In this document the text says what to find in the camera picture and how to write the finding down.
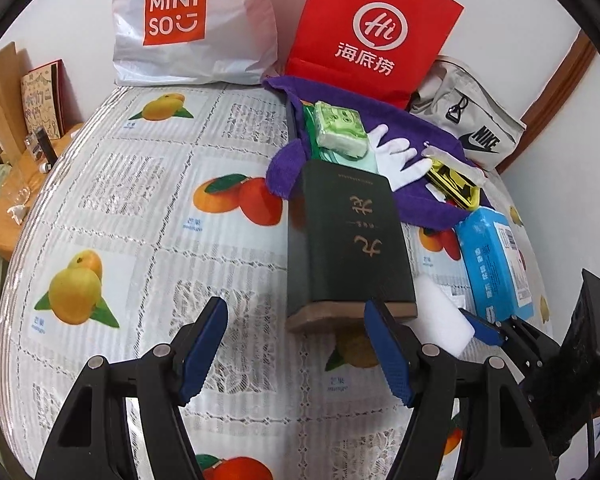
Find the fruit-print tablecloth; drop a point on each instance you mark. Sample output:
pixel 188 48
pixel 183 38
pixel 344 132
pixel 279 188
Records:
pixel 130 210

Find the beige waist bag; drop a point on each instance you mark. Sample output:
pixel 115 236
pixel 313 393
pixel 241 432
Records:
pixel 480 105

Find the white glove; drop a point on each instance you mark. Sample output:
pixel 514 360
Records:
pixel 400 160

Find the blue tissue pack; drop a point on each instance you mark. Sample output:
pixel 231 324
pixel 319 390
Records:
pixel 490 260

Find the wooden chair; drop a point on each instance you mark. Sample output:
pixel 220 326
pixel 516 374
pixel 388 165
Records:
pixel 0 95

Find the small black device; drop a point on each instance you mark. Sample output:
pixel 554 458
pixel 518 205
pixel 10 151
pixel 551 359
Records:
pixel 41 150

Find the red paper bag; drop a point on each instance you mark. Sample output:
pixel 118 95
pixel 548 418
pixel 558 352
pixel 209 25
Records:
pixel 330 35

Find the white plastic shopping bag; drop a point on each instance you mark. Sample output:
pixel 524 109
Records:
pixel 230 35

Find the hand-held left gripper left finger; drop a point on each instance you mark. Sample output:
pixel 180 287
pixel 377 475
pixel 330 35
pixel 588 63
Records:
pixel 205 345

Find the brown patterned booklet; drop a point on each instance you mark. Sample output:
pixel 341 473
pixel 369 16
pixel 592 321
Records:
pixel 42 105

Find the dark green book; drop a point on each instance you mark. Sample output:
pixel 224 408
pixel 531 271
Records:
pixel 345 240

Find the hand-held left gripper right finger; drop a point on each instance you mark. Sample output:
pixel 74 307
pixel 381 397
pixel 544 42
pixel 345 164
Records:
pixel 387 355

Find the brown wooden frame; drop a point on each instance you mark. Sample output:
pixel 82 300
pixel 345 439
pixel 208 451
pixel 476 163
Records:
pixel 565 85

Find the yellow pouch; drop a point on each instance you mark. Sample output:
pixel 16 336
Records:
pixel 455 187

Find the green pocket tissue pack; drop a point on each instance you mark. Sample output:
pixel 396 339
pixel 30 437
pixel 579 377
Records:
pixel 340 130

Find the purple towel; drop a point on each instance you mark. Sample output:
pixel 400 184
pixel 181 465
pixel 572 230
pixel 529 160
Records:
pixel 345 100

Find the clear plastic scrap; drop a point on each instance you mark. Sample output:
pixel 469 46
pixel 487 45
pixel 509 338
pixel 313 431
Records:
pixel 17 205

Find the wooden side table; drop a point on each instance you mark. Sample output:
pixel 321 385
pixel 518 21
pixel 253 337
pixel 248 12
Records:
pixel 0 232

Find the clear plastic bag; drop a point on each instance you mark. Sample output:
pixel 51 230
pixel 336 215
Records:
pixel 460 167

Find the white sponge block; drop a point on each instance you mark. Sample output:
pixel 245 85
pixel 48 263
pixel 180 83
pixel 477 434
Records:
pixel 440 310

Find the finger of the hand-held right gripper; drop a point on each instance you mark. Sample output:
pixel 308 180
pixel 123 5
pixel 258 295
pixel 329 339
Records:
pixel 485 330

